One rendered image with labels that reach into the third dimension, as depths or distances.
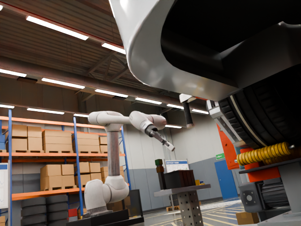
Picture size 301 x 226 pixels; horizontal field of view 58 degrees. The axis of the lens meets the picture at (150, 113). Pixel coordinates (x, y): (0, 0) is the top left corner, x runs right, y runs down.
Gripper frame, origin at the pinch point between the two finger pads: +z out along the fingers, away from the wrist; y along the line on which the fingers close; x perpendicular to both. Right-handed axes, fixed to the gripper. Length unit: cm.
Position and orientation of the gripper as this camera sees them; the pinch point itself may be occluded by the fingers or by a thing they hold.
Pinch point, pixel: (169, 146)
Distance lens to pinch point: 166.1
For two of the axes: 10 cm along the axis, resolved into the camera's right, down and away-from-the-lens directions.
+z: 5.9, 4.5, -6.7
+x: 5.9, -8.1, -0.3
